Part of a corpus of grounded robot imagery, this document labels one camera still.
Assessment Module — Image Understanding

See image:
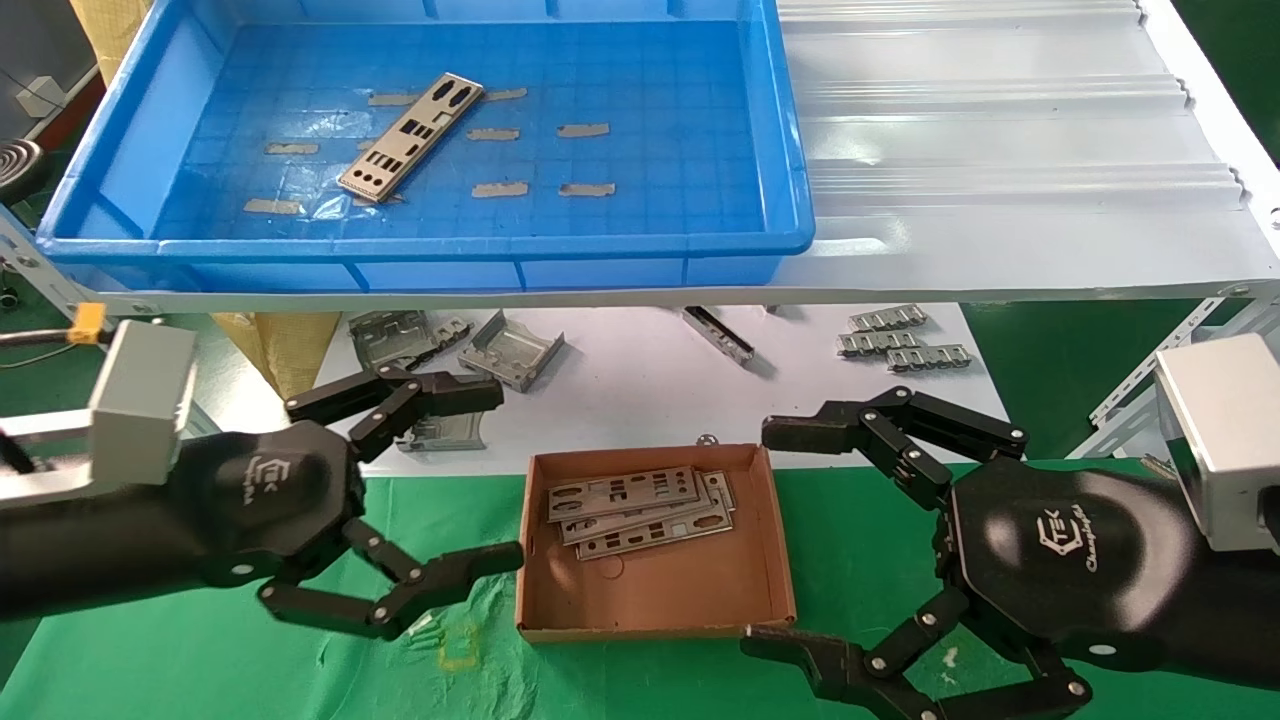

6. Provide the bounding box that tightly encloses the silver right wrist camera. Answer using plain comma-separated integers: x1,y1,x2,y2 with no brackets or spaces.
1153,333,1280,554

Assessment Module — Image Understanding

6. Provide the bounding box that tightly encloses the large grey metal bracket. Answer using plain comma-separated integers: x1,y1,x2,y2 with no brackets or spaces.
347,310,441,376

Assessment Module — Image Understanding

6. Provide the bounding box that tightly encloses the blue plastic tray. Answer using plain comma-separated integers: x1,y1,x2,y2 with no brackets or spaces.
35,0,816,293

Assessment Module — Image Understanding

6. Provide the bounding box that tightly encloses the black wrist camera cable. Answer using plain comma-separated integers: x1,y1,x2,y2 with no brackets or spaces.
0,303,108,349

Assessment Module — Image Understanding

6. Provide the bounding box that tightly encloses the yellow woven sack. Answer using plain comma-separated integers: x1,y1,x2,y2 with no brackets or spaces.
210,312,343,401
68,0,153,83

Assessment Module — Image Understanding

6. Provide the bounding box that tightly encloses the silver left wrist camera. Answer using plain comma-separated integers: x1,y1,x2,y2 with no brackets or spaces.
0,320,199,506

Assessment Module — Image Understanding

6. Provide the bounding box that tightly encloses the brown cardboard box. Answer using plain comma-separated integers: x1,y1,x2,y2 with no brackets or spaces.
515,443,799,643

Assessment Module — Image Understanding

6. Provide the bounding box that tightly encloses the black coiled object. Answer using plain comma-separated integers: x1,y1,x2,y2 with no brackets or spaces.
0,138,45,204

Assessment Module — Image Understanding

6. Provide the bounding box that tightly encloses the green cloth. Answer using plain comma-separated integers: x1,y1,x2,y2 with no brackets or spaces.
0,455,1280,720

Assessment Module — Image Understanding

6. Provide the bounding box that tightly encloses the white corrugated shelf board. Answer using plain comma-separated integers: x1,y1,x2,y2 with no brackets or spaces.
60,0,1280,316

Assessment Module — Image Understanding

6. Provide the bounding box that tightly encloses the yellow tape square mark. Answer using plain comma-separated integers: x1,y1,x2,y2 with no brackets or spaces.
440,625,481,671

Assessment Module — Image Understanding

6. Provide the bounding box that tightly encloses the white perforated shelf brace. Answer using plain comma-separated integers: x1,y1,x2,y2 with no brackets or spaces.
1065,283,1280,461

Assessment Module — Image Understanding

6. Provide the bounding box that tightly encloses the flat grey metal bracket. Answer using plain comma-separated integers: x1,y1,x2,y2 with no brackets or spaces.
398,413,488,453

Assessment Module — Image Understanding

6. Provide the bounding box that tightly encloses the small white box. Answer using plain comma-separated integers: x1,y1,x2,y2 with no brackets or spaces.
15,75,69,113

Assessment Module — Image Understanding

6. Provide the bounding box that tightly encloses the white flat board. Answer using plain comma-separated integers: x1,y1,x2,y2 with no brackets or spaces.
280,303,1011,479

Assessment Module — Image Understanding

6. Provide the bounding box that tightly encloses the ribbed grey metal clip strip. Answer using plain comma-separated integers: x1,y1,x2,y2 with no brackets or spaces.
886,344,974,373
836,330,923,358
848,304,929,333

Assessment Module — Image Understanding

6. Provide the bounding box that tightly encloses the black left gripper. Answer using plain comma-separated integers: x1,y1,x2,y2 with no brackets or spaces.
0,364,526,641

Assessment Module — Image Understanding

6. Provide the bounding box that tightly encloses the narrow grey metal strip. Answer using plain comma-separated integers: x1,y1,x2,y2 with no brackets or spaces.
682,306,755,365

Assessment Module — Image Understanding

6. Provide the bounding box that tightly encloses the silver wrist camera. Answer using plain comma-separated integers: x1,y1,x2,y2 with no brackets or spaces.
1153,333,1280,554
0,320,199,506

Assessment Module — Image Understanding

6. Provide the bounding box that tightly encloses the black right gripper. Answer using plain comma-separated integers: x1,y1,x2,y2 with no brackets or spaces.
741,387,1280,720

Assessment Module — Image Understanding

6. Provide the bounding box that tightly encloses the folded grey metal tray bracket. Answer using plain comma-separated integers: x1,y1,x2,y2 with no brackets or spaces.
458,309,566,393

